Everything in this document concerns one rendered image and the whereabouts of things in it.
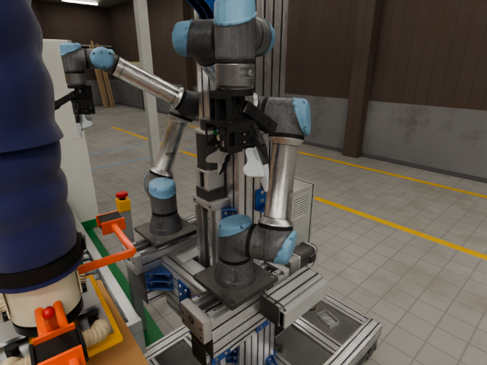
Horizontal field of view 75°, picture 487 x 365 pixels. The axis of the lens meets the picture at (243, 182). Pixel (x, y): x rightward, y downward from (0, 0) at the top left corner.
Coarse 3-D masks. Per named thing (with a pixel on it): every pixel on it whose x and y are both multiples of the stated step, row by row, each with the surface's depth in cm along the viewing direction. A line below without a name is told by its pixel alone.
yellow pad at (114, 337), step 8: (88, 280) 107; (88, 288) 104; (96, 288) 104; (104, 304) 97; (88, 312) 94; (96, 312) 90; (104, 312) 94; (80, 320) 91; (88, 320) 89; (112, 320) 91; (80, 328) 89; (88, 328) 88; (112, 328) 88; (112, 336) 86; (120, 336) 86; (96, 344) 84; (104, 344) 84; (112, 344) 85; (88, 352) 82; (96, 352) 83
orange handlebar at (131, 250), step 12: (120, 240) 112; (120, 252) 102; (132, 252) 103; (84, 264) 96; (96, 264) 97; (108, 264) 100; (36, 312) 78; (60, 312) 78; (36, 324) 75; (60, 324) 74; (72, 360) 65
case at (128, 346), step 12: (108, 300) 118; (120, 324) 107; (132, 336) 102; (108, 348) 98; (120, 348) 98; (132, 348) 98; (96, 360) 94; (108, 360) 94; (120, 360) 94; (132, 360) 94; (144, 360) 94
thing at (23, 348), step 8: (0, 312) 94; (0, 320) 91; (8, 320) 89; (8, 344) 83; (16, 344) 80; (24, 344) 83; (0, 352) 81; (8, 352) 78; (16, 352) 79; (24, 352) 81; (0, 360) 79
